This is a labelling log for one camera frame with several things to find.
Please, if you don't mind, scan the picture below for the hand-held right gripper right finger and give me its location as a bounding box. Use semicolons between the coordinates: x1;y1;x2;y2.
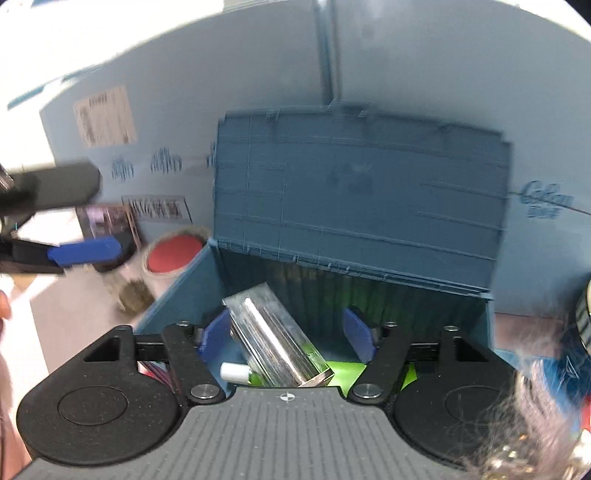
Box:
342;306;500;406

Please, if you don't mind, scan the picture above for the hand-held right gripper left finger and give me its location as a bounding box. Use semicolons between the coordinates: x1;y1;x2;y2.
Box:
81;308;232;406

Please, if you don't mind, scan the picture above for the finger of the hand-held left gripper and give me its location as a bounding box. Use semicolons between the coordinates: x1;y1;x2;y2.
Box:
0;161;101;219
0;237;123;278

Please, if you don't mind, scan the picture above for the green packet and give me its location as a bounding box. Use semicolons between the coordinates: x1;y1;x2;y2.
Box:
249;362;419;391

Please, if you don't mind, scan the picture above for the white capped tube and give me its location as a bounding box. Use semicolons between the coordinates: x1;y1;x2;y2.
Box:
221;362;252;383

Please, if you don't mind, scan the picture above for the clear plastic box with metal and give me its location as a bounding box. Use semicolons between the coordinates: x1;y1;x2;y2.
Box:
222;284;334;388

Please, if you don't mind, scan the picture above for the blue plastic lidded crate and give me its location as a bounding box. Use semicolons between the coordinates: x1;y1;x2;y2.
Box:
134;99;513;398

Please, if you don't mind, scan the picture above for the dark printed box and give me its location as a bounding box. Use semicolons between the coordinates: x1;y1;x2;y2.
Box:
76;203;140;241

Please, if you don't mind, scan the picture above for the pink striped packet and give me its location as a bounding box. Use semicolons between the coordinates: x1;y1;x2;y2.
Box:
139;361;174;386

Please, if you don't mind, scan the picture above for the tape roll with red centre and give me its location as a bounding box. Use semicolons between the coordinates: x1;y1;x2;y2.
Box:
142;226;209;283

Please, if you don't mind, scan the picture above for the large blue labelled cardboard box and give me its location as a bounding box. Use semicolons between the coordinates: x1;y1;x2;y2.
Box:
39;0;335;259

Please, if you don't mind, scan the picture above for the dark fuzzy thing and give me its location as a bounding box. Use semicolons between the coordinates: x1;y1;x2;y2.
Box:
462;318;591;480

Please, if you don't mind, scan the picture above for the ribbed dark cylinder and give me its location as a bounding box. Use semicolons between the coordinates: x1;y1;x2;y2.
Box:
575;281;591;354

